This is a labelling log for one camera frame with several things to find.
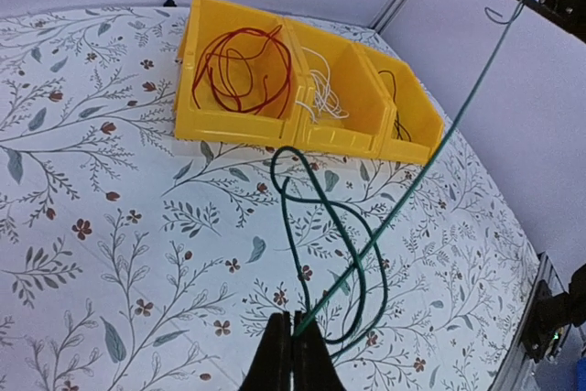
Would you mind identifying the dark red cable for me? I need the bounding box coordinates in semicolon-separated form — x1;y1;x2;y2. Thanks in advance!
190;27;294;114

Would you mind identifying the yellow bin compartment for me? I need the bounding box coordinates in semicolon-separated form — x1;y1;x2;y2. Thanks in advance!
174;0;307;147
285;19;391;159
358;44;444;166

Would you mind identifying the yellow bin middle compartment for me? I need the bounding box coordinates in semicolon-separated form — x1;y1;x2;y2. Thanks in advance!
285;19;391;159

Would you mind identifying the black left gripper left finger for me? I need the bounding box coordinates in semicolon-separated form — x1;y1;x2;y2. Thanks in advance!
239;312;292;391

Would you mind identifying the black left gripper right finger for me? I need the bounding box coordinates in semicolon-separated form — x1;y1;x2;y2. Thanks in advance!
291;320;345;391

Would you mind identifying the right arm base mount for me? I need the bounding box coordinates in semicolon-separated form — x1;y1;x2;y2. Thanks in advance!
521;265;585;363

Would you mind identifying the floral patterned table mat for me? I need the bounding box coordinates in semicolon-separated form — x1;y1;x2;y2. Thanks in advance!
1;7;538;390

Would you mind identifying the black thin cable tangle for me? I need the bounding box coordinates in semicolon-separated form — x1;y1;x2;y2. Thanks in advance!
268;0;532;358

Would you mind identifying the aluminium front rail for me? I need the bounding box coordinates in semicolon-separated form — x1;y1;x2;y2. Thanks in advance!
490;253;585;390

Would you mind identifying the yellow bin far compartment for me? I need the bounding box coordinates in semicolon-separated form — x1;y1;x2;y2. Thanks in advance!
174;0;307;147

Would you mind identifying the dark green black cable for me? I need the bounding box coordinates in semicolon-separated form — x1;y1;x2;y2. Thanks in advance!
377;69;413;143

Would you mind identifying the yellow bin near compartment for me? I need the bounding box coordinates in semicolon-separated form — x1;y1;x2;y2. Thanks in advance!
358;44;444;166

